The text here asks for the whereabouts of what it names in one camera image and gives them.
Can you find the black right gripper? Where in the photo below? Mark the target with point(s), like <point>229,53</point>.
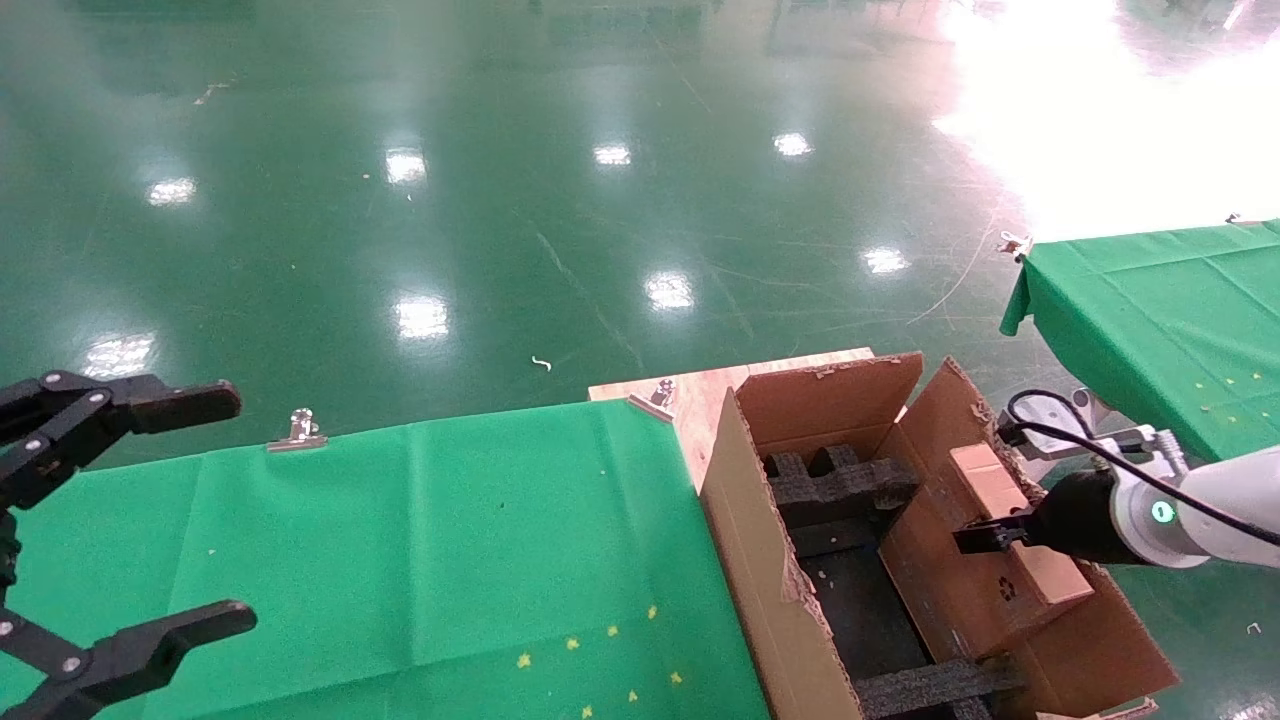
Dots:
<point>1080,520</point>

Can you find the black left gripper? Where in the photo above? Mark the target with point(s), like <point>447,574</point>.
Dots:
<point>6,550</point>

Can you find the long cardboard box with hole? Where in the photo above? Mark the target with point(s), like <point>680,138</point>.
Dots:
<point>960,600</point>

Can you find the black carton bottom pad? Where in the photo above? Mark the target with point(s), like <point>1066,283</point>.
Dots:
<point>850,610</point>

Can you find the large open cardboard carton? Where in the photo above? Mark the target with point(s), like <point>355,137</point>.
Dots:
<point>760,580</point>

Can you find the black foam insert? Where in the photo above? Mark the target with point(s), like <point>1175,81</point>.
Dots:
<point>920,688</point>
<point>835,485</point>

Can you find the green tablecloth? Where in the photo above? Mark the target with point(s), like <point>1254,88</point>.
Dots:
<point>1150,320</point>
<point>450,550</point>

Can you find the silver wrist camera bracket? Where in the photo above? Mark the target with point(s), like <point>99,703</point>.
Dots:
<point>1140,440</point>

